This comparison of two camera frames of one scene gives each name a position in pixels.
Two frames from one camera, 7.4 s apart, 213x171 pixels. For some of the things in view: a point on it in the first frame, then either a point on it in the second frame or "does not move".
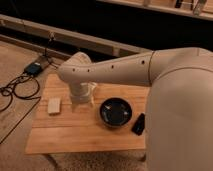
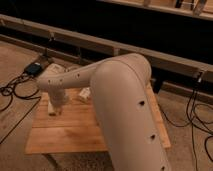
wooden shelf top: x=199 y=8 does not move
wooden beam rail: x=69 y=38 does not move
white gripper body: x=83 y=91 to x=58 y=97
